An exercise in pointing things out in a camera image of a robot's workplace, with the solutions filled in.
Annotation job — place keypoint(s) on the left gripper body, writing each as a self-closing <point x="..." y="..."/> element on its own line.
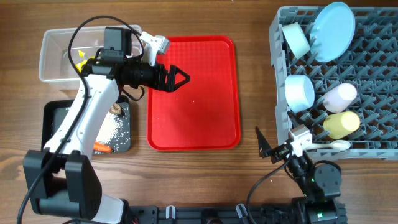
<point x="152" y="76"/>

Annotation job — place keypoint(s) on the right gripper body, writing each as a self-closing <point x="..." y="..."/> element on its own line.
<point x="280" y="153"/>

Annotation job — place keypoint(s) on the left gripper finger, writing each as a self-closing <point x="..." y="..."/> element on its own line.
<point x="174" y="71"/>
<point x="172" y="86"/>

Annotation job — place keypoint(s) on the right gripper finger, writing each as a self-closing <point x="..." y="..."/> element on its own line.
<point x="296" y="122"/>
<point x="264" y="148"/>

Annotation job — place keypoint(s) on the light blue bowl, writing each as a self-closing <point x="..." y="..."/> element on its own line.
<point x="299" y="92"/>

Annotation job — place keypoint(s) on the yellow cup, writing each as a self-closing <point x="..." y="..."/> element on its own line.
<point x="341" y="124"/>

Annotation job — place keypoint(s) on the white plastic spoon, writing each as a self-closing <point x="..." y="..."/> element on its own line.
<point x="340" y="145"/>

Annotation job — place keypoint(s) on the brown food lump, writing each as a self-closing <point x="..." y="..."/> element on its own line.
<point x="116" y="109"/>

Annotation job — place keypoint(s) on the pink cup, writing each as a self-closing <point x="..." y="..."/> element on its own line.
<point x="340" y="97"/>

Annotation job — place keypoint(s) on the white rice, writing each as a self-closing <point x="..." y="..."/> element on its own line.
<point x="115" y="131"/>

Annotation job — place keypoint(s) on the green bowl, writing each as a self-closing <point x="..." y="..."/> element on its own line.
<point x="296" y="39"/>

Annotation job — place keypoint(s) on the orange carrot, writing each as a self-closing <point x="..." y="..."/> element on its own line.
<point x="98" y="147"/>

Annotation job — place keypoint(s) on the light blue plate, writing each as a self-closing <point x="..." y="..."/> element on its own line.
<point x="333" y="31"/>

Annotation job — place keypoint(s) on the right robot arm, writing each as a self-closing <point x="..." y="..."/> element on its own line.
<point x="319" y="181"/>

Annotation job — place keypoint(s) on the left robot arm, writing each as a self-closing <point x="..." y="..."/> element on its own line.
<point x="60" y="178"/>

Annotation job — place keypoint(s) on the grey dishwasher rack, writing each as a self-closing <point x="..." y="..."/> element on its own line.
<point x="369" y="63"/>

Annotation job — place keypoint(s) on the black waste tray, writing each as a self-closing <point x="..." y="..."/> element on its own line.
<point x="54" y="114"/>

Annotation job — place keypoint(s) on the red serving tray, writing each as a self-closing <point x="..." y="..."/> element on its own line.
<point x="204" y="114"/>

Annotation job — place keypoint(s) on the clear plastic bin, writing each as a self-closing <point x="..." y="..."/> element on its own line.
<point x="54" y="66"/>

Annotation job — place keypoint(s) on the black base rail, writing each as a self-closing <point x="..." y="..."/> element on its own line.
<point x="217" y="214"/>

